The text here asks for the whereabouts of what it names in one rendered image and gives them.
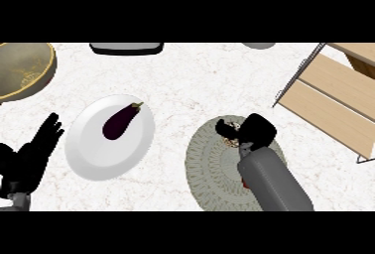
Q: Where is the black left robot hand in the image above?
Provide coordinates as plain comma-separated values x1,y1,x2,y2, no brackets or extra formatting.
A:
0,112,66,199

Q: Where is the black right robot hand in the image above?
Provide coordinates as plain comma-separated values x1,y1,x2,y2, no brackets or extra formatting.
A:
214,112,279,151

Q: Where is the round grey woven placemat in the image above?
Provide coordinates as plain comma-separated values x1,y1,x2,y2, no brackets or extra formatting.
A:
183,114,287,212

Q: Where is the wooden tiered shelf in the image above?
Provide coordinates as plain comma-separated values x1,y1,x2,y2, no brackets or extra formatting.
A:
271,43,375,165

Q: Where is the white oval plate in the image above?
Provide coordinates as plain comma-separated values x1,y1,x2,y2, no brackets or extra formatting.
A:
64,93,156,182

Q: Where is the dark purple eggplant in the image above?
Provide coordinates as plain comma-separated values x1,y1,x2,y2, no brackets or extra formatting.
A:
100,101,144,141

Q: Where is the brass-coloured round bowl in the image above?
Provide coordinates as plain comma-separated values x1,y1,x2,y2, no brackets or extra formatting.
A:
0,43,59,104

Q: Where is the grey round object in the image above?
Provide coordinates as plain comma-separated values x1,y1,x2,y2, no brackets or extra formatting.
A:
240,43,279,51

